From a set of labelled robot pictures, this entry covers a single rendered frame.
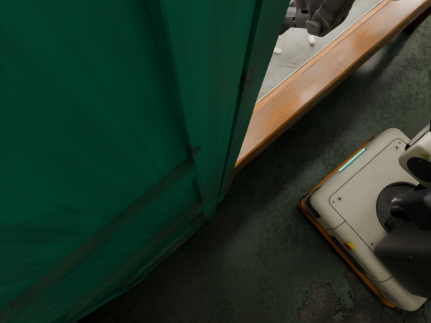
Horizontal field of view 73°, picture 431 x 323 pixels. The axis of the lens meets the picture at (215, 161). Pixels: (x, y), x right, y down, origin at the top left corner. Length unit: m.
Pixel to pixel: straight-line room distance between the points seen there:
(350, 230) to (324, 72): 0.75
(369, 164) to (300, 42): 0.72
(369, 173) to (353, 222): 0.25
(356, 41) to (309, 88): 0.26
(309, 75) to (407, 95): 1.22
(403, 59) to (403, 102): 0.30
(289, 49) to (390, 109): 1.11
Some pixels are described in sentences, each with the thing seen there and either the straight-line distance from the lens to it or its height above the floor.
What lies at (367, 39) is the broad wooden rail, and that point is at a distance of 1.24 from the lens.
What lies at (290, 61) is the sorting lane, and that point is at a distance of 1.12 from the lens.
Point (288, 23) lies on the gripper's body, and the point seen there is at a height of 0.90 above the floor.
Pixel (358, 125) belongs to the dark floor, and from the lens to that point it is 1.99.
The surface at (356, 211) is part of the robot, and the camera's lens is 1.53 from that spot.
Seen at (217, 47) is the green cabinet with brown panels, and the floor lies 1.50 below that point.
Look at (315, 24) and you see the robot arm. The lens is 0.90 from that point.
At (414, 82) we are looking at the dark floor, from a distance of 2.30.
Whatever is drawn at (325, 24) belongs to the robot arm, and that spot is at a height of 1.01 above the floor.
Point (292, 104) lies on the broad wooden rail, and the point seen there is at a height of 0.76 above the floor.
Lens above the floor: 1.64
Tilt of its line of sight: 75 degrees down
